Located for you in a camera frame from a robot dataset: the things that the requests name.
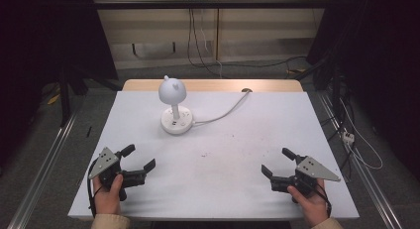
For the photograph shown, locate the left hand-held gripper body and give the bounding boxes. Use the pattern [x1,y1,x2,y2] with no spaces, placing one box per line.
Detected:
[87,146,147,202]

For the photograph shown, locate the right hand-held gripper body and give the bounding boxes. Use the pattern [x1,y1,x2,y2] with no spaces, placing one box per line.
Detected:
[269,155,342,204]

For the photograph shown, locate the white desk lamp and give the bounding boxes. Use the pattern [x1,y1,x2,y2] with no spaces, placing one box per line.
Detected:
[157,74,194,136]

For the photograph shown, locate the person's right hand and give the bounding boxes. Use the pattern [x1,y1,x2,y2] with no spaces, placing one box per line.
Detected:
[286,177,331,228]

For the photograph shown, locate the person's left hand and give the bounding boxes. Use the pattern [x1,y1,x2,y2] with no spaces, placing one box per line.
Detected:
[91,173,125,216]

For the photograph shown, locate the white table cover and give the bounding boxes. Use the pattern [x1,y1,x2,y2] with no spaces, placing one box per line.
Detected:
[67,90,361,221]

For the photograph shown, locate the black metal stand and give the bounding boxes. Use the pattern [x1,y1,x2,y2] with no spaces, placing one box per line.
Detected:
[56,64,89,128]

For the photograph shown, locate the wooden table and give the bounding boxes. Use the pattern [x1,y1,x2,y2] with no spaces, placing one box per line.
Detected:
[122,78,304,93]

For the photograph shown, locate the black curtain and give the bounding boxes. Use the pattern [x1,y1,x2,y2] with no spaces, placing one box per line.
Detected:
[305,0,420,182]
[0,0,119,171]

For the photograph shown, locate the black horizontal bar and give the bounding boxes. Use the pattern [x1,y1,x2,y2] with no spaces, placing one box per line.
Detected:
[91,0,332,11]

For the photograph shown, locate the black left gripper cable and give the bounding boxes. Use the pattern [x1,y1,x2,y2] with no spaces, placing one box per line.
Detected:
[86,158,104,219]

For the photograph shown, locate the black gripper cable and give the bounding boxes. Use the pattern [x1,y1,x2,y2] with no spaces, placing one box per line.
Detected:
[86,158,104,219]
[313,181,333,219]

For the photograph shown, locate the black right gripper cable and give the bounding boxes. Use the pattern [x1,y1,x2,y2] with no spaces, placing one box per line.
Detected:
[313,181,333,219]

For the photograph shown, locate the aluminium floor rail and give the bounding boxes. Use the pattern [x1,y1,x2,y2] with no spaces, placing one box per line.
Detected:
[7,112,79,229]
[317,90,404,229]

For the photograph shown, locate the white floor cable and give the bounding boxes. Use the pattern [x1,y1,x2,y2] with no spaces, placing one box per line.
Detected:
[339,97,384,172]

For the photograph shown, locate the white lamp cable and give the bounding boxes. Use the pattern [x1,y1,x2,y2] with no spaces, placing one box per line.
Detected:
[192,89,251,126]

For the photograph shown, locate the black hanging cable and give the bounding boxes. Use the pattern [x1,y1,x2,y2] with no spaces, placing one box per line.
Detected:
[186,8,308,78]

